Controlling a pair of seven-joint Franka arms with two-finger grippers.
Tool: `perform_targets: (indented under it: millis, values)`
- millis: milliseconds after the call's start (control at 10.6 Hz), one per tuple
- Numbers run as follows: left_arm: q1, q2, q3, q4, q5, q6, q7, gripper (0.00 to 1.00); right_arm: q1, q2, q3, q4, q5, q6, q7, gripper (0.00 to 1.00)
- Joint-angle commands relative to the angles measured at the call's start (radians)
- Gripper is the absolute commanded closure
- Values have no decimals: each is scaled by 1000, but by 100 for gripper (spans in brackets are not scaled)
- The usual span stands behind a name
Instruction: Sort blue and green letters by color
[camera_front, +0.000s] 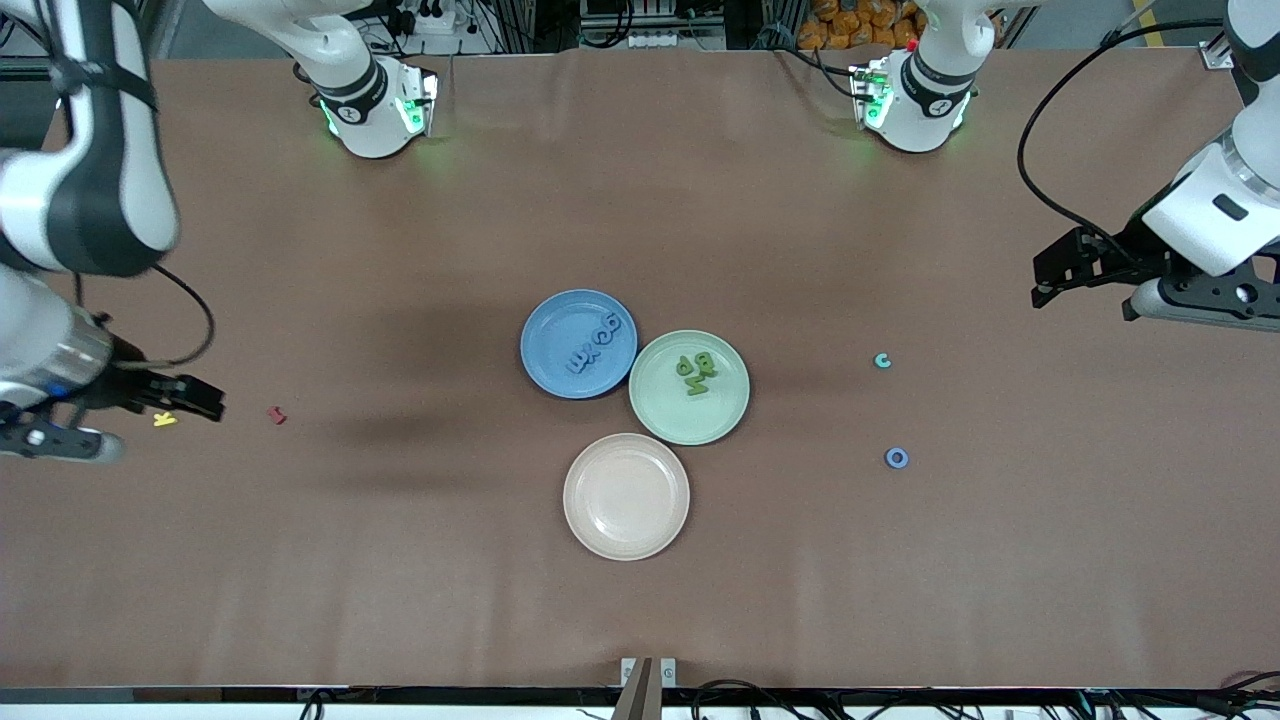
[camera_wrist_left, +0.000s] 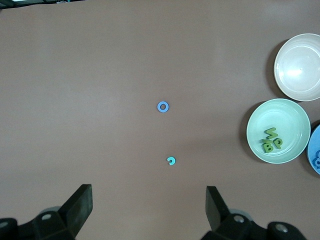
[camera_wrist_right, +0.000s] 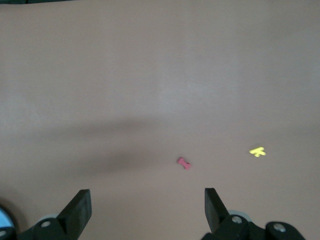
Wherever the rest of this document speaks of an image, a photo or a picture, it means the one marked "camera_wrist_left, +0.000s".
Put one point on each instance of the blue plate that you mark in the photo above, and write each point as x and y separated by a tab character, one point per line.
315	140

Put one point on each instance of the blue small letter g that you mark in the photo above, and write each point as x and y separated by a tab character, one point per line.
314	162

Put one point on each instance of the blue letter O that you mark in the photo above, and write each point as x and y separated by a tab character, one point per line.
158	107

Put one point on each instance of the green letter P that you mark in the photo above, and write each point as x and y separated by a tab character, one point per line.
276	145

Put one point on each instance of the green letter B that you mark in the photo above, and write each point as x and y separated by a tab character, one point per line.
267	147

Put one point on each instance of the green capital letter N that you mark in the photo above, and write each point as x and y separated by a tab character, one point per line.
274	135

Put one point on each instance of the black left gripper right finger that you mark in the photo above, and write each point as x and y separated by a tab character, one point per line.
225	227

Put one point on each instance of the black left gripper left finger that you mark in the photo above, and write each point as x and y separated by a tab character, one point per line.
67	222

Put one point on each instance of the green plate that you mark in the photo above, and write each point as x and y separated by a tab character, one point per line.
290	117

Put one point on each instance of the blue capital letter G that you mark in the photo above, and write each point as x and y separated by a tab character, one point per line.
318	151

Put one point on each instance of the beige plate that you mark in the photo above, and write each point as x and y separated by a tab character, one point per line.
300	82

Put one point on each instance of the teal letter c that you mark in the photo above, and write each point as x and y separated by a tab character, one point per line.
174	160

